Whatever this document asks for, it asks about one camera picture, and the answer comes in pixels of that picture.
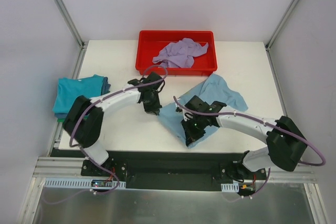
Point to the left aluminium frame post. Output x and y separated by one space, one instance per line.
69 22

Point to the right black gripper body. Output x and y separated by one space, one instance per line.
194 134

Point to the dark blue folded t-shirt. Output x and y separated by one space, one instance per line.
106 85

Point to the light blue t-shirt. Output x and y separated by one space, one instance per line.
214 88

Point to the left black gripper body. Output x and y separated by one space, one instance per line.
153 106

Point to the right white cable duct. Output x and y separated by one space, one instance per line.
230 188

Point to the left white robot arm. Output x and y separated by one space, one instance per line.
84 120

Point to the white cable duct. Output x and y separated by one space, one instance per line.
230 188
96 184

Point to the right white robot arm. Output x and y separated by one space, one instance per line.
284 142

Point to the aluminium front rail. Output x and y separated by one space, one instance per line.
71 167

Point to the teal folded t-shirt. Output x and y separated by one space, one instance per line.
71 90

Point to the lavender t-shirt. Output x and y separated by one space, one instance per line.
180 54

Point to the right aluminium frame post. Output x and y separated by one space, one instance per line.
284 19

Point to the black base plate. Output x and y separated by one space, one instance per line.
167 171

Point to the left white cable duct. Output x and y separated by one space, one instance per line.
96 184

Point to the aluminium frame post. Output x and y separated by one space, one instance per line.
284 19
69 22

